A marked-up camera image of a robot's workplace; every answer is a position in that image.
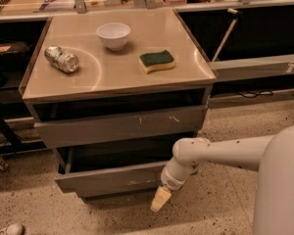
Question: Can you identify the black chair leg frame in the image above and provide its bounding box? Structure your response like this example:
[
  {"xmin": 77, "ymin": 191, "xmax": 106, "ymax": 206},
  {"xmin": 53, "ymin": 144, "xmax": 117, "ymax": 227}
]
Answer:
[{"xmin": 0, "ymin": 103, "xmax": 46, "ymax": 154}]

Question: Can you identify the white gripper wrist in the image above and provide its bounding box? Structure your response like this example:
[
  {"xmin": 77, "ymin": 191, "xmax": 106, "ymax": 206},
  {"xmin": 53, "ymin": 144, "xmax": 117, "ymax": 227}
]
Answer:
[{"xmin": 150, "ymin": 164, "xmax": 189, "ymax": 212}]

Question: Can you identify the crushed silver soda can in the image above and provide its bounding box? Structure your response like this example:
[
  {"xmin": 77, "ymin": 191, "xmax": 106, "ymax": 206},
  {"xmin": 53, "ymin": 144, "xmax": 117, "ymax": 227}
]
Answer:
[{"xmin": 44, "ymin": 46, "xmax": 79, "ymax": 73}]

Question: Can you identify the grey drawer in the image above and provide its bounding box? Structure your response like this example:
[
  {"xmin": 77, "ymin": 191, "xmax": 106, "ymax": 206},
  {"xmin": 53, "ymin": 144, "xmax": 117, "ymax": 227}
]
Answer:
[
  {"xmin": 35, "ymin": 105, "xmax": 208, "ymax": 148},
  {"xmin": 55, "ymin": 141, "xmax": 172, "ymax": 201}
]

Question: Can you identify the white ceramic bowl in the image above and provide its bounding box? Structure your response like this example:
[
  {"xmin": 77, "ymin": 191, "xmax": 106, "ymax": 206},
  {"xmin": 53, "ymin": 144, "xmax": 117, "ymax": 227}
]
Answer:
[{"xmin": 96, "ymin": 23, "xmax": 131, "ymax": 51}]

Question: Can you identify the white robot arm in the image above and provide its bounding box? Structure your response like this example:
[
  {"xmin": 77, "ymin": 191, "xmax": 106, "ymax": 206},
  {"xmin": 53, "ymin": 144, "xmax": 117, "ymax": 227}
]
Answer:
[{"xmin": 151, "ymin": 125, "xmax": 294, "ymax": 235}]

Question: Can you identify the green and yellow sponge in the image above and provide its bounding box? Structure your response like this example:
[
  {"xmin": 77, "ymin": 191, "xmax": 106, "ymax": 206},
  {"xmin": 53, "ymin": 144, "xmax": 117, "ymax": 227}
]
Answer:
[{"xmin": 139, "ymin": 50, "xmax": 175, "ymax": 73}]

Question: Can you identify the white shoe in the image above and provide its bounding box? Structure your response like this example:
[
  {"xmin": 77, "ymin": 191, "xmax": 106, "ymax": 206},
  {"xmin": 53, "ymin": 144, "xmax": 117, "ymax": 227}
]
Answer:
[{"xmin": 0, "ymin": 223, "xmax": 25, "ymax": 235}]

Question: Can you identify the grey top drawer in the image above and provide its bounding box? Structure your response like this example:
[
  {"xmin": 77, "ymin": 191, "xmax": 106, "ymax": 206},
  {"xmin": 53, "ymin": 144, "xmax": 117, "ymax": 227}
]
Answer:
[{"xmin": 35, "ymin": 105, "xmax": 208, "ymax": 148}]

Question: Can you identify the grey low shelf board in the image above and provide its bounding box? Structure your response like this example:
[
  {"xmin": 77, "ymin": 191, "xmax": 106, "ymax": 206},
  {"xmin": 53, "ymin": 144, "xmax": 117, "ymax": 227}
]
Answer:
[{"xmin": 210, "ymin": 54, "xmax": 294, "ymax": 82}]

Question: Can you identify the grey drawer cabinet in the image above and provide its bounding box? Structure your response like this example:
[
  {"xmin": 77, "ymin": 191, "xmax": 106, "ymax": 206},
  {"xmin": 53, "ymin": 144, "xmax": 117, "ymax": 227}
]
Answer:
[{"xmin": 19, "ymin": 7, "xmax": 218, "ymax": 201}]

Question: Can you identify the black cable on floor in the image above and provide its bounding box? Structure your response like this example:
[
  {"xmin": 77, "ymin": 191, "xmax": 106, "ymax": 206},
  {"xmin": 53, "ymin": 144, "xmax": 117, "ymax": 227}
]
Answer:
[{"xmin": 235, "ymin": 89, "xmax": 274, "ymax": 100}]

